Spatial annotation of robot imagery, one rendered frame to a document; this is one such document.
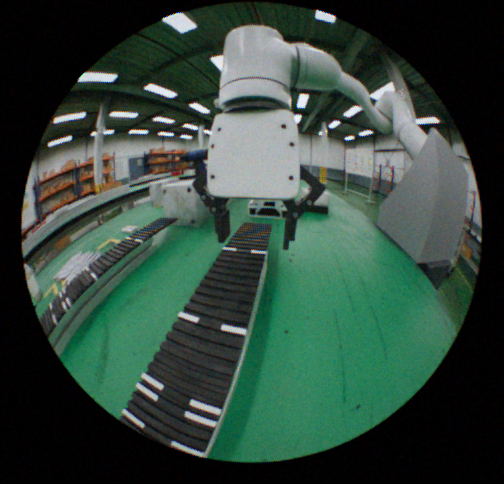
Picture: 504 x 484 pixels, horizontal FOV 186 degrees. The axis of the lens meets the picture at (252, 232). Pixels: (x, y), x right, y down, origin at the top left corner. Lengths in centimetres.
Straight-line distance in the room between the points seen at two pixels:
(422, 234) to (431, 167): 14
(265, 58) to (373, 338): 30
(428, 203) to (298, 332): 33
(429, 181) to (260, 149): 33
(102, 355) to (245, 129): 27
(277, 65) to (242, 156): 12
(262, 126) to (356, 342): 22
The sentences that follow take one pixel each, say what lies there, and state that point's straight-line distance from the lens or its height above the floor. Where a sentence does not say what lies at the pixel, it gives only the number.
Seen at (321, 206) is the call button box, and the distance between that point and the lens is 47.
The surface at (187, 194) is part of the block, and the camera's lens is 34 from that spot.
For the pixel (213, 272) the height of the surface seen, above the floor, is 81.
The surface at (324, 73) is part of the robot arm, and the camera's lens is 22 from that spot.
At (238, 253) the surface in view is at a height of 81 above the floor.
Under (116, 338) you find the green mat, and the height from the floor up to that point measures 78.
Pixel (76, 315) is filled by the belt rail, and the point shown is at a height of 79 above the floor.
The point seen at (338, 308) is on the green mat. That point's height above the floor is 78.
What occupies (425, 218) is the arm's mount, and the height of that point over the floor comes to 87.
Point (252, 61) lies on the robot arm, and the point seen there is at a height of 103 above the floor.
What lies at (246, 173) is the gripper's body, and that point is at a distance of 16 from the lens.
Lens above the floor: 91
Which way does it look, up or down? 25 degrees down
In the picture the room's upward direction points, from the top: straight up
